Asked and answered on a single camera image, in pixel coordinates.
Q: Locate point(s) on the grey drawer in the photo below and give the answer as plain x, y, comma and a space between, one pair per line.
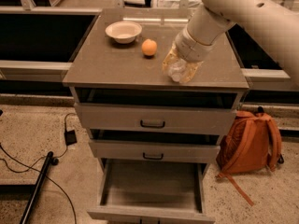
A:
155, 118
151, 192
143, 151

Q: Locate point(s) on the black pole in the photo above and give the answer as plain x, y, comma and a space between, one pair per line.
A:
37, 188

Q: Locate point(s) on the bottom grey drawer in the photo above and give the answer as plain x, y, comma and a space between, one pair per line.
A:
151, 192

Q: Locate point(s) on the white bowl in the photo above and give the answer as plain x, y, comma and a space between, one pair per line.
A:
124, 32

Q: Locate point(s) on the orange backpack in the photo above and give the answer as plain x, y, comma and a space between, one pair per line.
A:
253, 142

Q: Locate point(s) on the clear plastic water bottle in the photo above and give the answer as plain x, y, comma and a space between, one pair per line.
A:
176, 70

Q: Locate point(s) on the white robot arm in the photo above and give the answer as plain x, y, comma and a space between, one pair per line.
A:
273, 27

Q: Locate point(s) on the black power adapter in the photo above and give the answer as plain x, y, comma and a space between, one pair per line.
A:
70, 137

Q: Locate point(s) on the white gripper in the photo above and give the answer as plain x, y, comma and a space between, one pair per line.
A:
192, 48

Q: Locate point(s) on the top grey drawer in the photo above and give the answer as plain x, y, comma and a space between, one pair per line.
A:
155, 118

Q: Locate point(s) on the orange fruit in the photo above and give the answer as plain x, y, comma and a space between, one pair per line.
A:
149, 47

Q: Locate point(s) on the middle grey drawer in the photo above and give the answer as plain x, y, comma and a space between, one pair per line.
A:
143, 151

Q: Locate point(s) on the grey drawer cabinet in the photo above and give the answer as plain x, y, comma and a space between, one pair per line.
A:
108, 73

